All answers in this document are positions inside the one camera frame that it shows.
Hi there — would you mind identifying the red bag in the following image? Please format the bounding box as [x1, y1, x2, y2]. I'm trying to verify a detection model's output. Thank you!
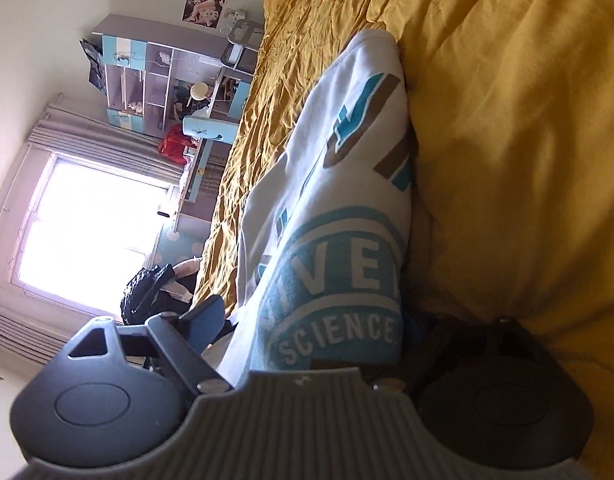
[158, 124, 190, 165]

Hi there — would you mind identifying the white printed sweatshirt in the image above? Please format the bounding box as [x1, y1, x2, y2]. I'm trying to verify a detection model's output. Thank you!
[202, 29, 420, 387]

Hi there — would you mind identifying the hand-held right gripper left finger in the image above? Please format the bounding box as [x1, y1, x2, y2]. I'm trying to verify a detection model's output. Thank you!
[66, 294, 238, 395]

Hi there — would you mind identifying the black backpack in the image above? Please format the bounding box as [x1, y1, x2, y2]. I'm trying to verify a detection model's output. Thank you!
[120, 262, 198, 327]

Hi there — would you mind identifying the mustard yellow quilt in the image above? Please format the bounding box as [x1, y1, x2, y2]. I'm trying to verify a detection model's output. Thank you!
[192, 0, 614, 443]

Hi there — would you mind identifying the light blue star chair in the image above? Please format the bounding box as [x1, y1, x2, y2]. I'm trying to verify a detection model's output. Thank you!
[182, 114, 238, 144]

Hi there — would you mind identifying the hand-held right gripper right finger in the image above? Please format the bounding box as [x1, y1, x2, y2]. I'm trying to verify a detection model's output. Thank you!
[371, 310, 534, 396]

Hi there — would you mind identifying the grey wall shelf unit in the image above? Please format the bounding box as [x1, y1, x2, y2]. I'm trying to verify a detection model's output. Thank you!
[91, 13, 254, 137]

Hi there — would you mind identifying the grey and blue desk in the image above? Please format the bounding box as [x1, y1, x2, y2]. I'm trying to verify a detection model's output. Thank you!
[173, 135, 240, 223]

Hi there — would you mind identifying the bright window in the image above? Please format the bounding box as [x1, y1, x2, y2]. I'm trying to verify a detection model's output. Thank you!
[7, 152, 178, 314]

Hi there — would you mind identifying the grey curtain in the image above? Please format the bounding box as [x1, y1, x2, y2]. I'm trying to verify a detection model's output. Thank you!
[0, 92, 188, 356]

